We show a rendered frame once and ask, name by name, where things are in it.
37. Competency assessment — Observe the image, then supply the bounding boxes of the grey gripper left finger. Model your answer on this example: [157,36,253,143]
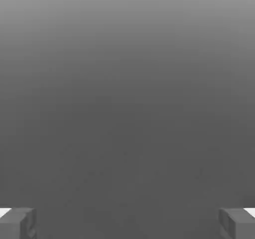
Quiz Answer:
[0,207,37,239]

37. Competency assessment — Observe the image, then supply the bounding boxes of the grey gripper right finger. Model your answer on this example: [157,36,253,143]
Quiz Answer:
[218,207,255,239]

